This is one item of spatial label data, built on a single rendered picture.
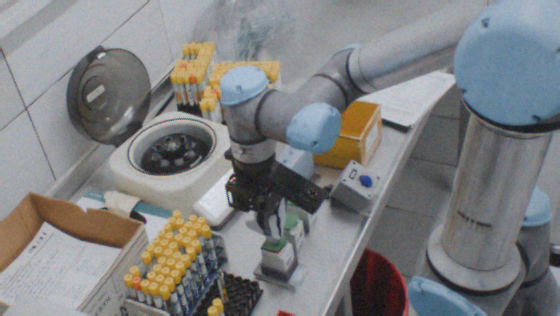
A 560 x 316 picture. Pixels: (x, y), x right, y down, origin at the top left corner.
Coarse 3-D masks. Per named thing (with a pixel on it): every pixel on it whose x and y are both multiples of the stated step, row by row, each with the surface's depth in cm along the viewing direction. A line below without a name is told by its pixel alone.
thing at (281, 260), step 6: (288, 246) 131; (264, 252) 130; (270, 252) 129; (276, 252) 129; (282, 252) 130; (288, 252) 130; (264, 258) 131; (270, 258) 130; (276, 258) 129; (282, 258) 129; (288, 258) 131; (264, 264) 133; (270, 264) 131; (276, 264) 131; (282, 264) 130; (288, 264) 131; (282, 270) 131
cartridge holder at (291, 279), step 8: (296, 256) 133; (296, 264) 134; (256, 272) 134; (264, 272) 133; (272, 272) 132; (280, 272) 131; (288, 272) 131; (296, 272) 133; (304, 272) 133; (272, 280) 133; (280, 280) 132; (288, 280) 132; (296, 280) 131; (296, 288) 131
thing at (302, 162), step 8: (288, 152) 148; (296, 152) 147; (304, 152) 148; (280, 160) 146; (288, 160) 146; (296, 160) 145; (304, 160) 149; (312, 160) 152; (296, 168) 146; (304, 168) 149; (312, 168) 153; (304, 176) 150; (312, 176) 154; (320, 176) 154
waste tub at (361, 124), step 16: (352, 112) 161; (368, 112) 159; (352, 128) 164; (368, 128) 151; (336, 144) 152; (352, 144) 149; (368, 144) 153; (320, 160) 157; (336, 160) 154; (352, 160) 152; (368, 160) 156
